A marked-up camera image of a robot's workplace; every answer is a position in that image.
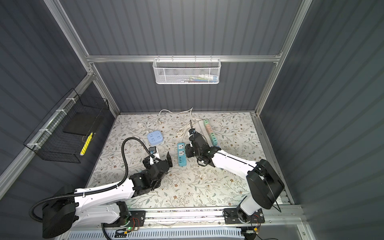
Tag light blue round socket hub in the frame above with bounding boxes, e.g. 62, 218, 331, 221
147, 130, 164, 146

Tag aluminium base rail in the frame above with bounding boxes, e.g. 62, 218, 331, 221
101, 204, 304, 232

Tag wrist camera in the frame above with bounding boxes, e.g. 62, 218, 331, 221
149, 146, 160, 159
189, 129, 196, 136

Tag white multicolour power strip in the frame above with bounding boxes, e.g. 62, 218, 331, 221
198, 120, 219, 147

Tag teal tower power strip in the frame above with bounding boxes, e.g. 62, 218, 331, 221
177, 143, 187, 167

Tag black corrugated cable conduit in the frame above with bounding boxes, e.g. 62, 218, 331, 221
29, 137, 154, 223

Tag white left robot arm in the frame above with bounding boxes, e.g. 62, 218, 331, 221
42, 155, 173, 239

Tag white wire mesh basket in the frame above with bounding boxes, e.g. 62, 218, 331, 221
153, 59, 222, 85

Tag white bundled power cables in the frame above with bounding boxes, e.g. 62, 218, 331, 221
137, 107, 202, 138

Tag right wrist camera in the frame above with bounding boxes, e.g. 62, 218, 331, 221
189, 129, 196, 136

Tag yellow marker pen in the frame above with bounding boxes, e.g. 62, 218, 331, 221
80, 133, 94, 156

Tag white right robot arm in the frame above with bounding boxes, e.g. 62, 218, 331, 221
186, 129, 285, 223

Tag black wire wall basket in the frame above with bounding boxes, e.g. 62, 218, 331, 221
24, 90, 109, 164

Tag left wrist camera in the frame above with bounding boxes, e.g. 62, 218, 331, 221
149, 146, 160, 159

